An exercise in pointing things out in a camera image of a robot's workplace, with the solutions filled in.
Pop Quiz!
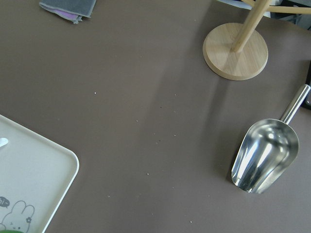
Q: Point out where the wooden mug tree stand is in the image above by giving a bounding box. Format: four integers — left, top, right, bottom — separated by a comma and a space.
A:
203, 0, 311, 81

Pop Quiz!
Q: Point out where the metal scoop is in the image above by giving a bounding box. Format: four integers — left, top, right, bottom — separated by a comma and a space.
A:
231, 84, 311, 194

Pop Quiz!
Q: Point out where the white rabbit tray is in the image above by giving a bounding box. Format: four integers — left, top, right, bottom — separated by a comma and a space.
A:
0, 116, 79, 233

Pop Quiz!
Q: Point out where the grey folded cloth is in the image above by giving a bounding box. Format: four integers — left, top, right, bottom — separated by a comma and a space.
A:
39, 0, 96, 24

